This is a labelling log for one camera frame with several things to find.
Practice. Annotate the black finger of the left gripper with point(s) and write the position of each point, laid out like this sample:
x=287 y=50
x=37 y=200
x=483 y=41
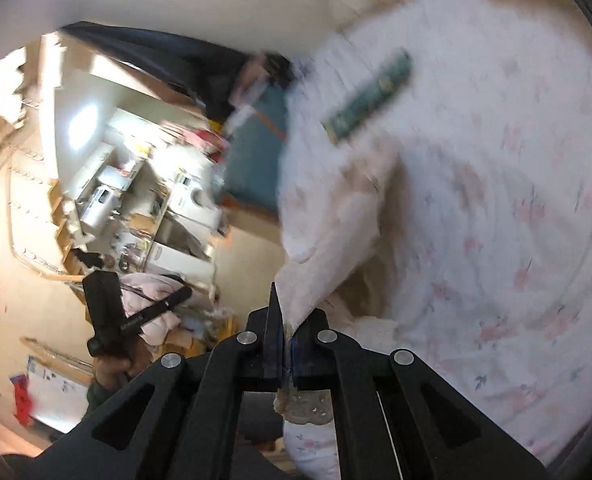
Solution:
x=158 y=307

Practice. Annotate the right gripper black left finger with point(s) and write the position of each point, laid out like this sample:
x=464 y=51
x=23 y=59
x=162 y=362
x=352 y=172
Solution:
x=179 y=419

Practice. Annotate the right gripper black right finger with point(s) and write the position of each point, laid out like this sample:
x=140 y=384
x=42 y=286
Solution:
x=395 y=418

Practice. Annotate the beige bear print pants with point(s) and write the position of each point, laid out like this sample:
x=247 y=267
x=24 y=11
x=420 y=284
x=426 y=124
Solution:
x=335 y=272

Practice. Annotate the dark clothing pile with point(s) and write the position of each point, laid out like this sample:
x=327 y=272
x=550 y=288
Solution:
x=207 y=73

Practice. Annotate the person's left hand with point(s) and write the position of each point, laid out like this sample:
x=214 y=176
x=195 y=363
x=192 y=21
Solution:
x=113 y=372

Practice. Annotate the cluttered kitchen counter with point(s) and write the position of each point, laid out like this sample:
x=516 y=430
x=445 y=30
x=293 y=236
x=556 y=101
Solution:
x=140 y=201

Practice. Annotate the teal bed side cushion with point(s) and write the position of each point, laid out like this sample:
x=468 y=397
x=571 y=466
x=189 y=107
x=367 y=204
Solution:
x=257 y=133

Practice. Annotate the white floral bed sheet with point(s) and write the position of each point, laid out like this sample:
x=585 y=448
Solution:
x=486 y=231

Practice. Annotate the green yellow folded cloth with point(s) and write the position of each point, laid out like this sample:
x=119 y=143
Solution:
x=369 y=97

